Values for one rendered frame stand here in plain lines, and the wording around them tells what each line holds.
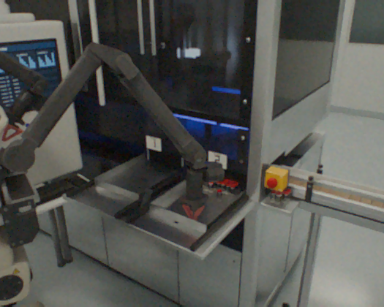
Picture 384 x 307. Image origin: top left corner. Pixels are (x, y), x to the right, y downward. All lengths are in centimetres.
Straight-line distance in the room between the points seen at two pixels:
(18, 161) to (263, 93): 82
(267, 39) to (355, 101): 480
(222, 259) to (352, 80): 461
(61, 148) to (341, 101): 485
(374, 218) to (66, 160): 142
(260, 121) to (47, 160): 106
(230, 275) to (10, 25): 145
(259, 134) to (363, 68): 464
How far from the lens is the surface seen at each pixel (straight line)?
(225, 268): 175
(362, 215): 147
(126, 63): 105
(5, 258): 137
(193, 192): 121
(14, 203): 125
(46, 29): 177
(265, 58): 128
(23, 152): 104
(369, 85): 593
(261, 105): 131
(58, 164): 191
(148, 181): 161
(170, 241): 124
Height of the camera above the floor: 163
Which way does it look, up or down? 24 degrees down
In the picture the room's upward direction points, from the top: straight up
